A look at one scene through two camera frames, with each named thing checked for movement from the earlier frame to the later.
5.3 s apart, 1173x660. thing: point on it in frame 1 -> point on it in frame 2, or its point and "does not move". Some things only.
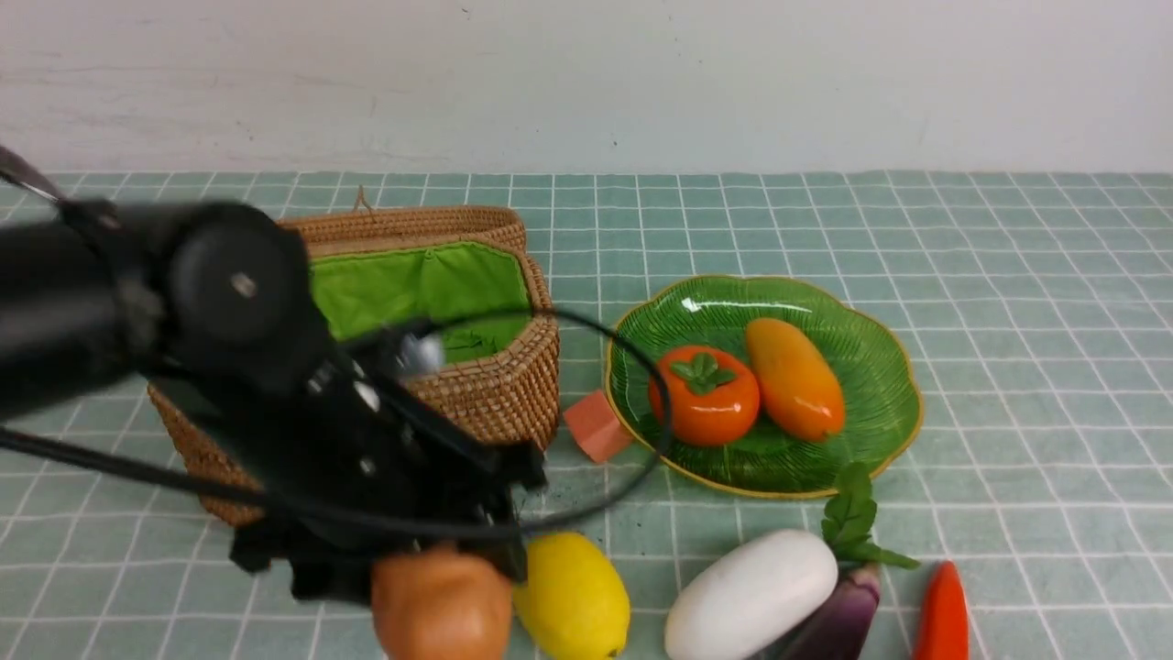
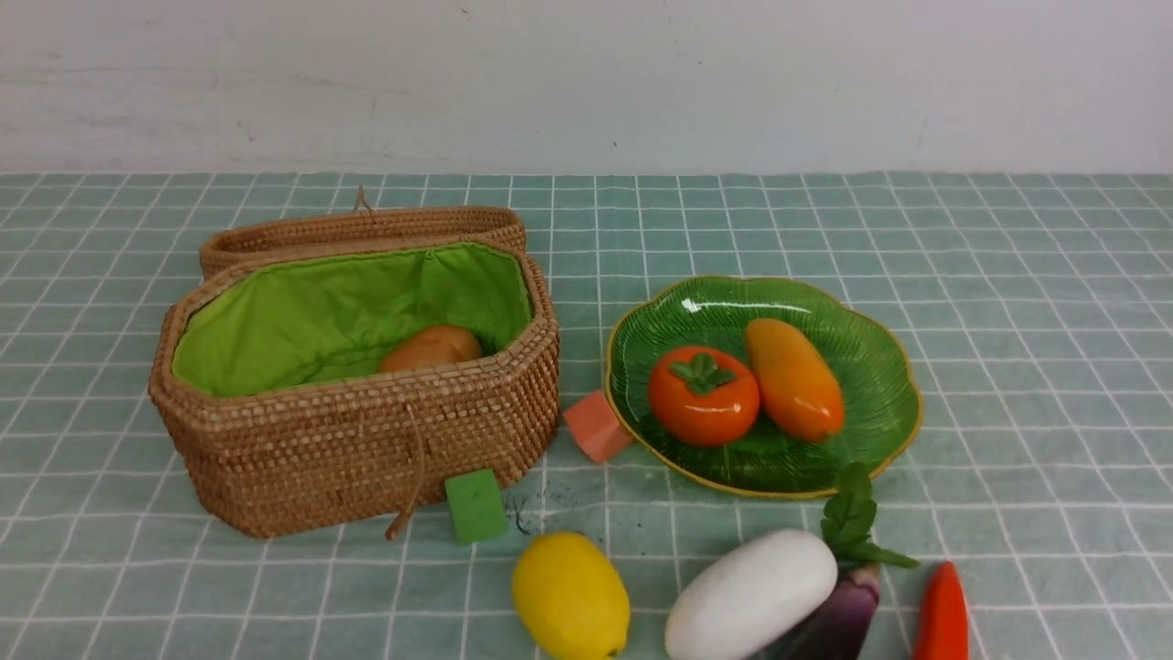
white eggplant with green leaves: x=753 y=586 does not move
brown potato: x=436 y=604 -> x=430 y=346
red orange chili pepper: x=943 y=629 does not move
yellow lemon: x=573 y=604 does not move
